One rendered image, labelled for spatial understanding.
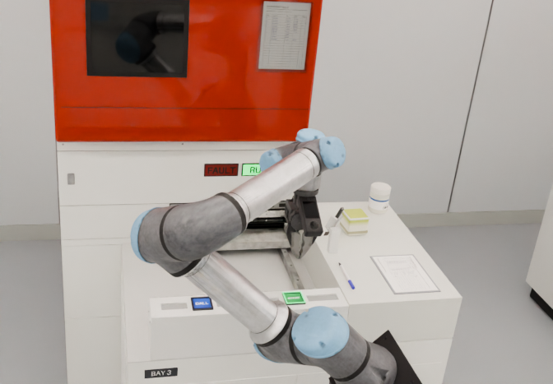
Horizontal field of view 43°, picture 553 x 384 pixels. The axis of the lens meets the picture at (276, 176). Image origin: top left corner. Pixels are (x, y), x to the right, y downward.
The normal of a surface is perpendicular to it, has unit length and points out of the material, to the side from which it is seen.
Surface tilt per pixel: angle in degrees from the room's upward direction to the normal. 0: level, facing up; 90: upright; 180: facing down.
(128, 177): 90
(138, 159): 90
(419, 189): 90
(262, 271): 0
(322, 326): 40
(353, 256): 0
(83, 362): 90
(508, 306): 0
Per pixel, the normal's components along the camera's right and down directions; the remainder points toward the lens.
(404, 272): 0.09, -0.91
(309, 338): -0.52, -0.64
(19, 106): 0.22, 0.42
